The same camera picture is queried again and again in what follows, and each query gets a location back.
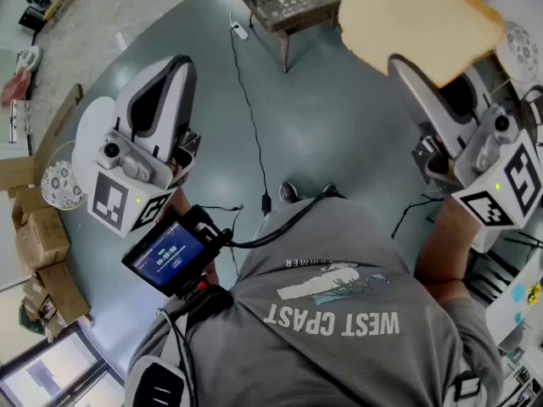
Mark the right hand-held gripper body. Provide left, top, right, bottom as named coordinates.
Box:
left=410, top=104, right=543, bottom=231

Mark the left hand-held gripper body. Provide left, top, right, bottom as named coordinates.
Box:
left=87, top=129, right=203, bottom=239

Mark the pale bread slice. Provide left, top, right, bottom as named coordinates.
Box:
left=338, top=0, right=507, bottom=89

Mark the person's right forearm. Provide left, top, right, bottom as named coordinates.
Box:
left=413, top=195, right=487, bottom=307

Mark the person's left forearm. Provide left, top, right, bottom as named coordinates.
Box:
left=169, top=187, right=221, bottom=290

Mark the plain white round plate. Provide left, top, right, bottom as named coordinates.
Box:
left=70, top=95, right=128, bottom=194

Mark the floral patterned plate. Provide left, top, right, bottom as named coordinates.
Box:
left=495, top=20, right=540, bottom=85
left=40, top=160, right=87, bottom=211

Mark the white chair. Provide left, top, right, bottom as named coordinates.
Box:
left=469, top=222, right=510, bottom=256

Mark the flat cardboard sheet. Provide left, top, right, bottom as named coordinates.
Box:
left=0, top=154, right=39, bottom=198

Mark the small white rack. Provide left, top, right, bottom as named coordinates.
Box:
left=8, top=98, right=34, bottom=146

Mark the open cardboard box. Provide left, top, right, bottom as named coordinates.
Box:
left=37, top=262, right=92, bottom=326

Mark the white round device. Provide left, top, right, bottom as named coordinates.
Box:
left=15, top=44, right=44, bottom=74

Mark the white board with stickers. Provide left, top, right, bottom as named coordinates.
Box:
left=485, top=256, right=543, bottom=343

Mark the pink bag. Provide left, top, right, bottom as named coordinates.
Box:
left=1, top=68, right=33, bottom=109

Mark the black box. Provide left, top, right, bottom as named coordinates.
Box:
left=17, top=6, right=47, bottom=33

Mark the person's left shoe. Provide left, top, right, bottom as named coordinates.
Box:
left=278, top=181, right=300, bottom=205

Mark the black framed glass door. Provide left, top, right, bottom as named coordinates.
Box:
left=0, top=324, right=126, bottom=407

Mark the person's grey printed T-shirt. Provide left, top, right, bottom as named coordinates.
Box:
left=125, top=196, right=506, bottom=407

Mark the long black power cable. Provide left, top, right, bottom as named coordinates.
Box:
left=230, top=25, right=272, bottom=218

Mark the black monitor cable bundle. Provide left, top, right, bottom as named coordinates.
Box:
left=224, top=192, right=347, bottom=249

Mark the person's right shoulder strap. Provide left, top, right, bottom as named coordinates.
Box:
left=451, top=371, right=487, bottom=407

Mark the person's shoulder strap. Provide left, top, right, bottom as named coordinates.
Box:
left=124, top=354, right=188, bottom=407
left=451, top=371, right=487, bottom=407

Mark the person's left shoulder strap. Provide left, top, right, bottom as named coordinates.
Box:
left=124, top=354, right=188, bottom=407

